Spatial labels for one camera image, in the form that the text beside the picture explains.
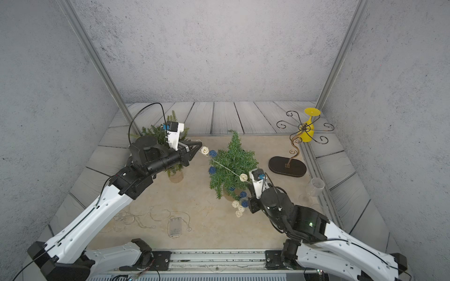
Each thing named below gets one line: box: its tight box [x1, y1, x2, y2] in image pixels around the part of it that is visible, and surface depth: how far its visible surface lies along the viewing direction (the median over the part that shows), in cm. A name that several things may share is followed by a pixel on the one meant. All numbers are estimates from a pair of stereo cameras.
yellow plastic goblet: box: [298, 107, 322, 143], surface depth 84 cm
